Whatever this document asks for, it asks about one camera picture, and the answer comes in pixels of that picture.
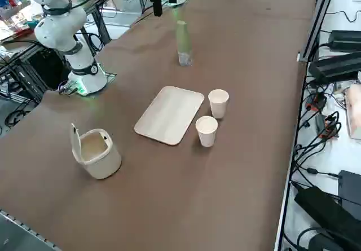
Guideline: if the white disposable paper cup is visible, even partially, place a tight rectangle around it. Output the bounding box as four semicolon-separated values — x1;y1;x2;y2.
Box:
195;116;219;148
208;89;230;119

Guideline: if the white rectangular mat tray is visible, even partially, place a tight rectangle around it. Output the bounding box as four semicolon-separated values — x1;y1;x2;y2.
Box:
134;85;205;147

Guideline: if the green clear plastic bottle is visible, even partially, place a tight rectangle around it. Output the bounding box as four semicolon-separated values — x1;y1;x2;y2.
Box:
175;20;193;68

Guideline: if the black box under table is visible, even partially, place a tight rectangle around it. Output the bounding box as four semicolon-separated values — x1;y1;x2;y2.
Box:
28;47;73;91

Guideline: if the cluttered background bench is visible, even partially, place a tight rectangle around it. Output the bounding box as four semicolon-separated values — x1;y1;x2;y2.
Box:
0;0;39;42

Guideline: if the cream mini trash bin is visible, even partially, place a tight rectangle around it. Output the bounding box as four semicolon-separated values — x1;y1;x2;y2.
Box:
69;123;122;180

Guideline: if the long black box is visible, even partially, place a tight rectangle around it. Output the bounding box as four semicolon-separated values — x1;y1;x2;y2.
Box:
308;52;361;85

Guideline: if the black power adapter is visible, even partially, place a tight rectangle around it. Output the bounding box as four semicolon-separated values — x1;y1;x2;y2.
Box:
328;30;361;52

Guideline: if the red black connector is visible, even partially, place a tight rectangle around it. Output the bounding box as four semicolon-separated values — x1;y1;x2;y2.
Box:
315;111;342;142
306;92;328;112

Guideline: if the beige packet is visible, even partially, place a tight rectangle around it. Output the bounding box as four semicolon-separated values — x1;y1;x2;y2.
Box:
345;83;361;141

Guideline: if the large black power brick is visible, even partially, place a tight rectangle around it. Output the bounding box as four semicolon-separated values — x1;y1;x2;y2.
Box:
294;185;361;251

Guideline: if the flat black box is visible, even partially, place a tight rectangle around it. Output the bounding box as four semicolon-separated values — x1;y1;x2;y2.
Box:
337;169;361;213

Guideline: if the grey metal side table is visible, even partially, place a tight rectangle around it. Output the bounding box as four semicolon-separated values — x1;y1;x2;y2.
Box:
0;208;61;251

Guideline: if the aluminium frame post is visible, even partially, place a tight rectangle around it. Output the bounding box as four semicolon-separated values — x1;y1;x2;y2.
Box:
296;0;339;63

